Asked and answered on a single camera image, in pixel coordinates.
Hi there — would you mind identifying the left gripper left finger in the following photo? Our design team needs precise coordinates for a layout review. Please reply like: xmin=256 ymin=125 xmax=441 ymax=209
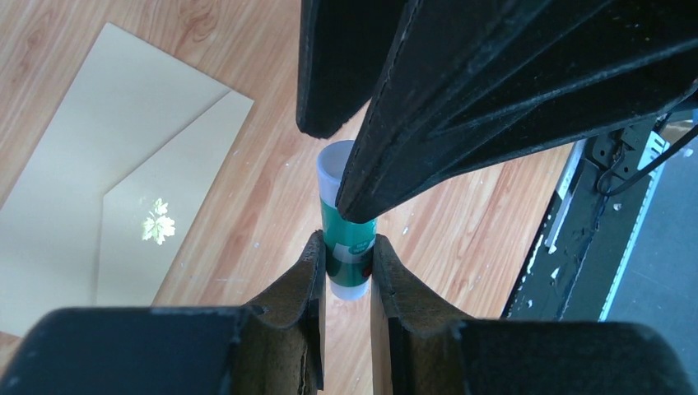
xmin=1 ymin=231 xmax=325 ymax=394

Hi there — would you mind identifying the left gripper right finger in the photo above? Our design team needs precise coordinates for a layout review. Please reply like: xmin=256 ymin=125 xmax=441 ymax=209
xmin=370 ymin=235 xmax=695 ymax=394

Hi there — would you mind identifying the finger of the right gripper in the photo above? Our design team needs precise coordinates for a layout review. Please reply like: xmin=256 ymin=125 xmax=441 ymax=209
xmin=295 ymin=0 xmax=406 ymax=139
xmin=336 ymin=1 xmax=697 ymax=223

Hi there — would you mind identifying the green white glue stick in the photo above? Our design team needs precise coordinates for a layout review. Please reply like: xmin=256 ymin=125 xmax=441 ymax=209
xmin=316 ymin=140 xmax=377 ymax=301

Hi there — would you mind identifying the brown paper envelope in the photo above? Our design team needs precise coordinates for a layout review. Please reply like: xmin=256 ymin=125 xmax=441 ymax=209
xmin=1 ymin=23 xmax=253 ymax=337

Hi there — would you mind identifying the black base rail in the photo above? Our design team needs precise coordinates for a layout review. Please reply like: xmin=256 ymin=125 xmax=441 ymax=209
xmin=502 ymin=118 xmax=668 ymax=321

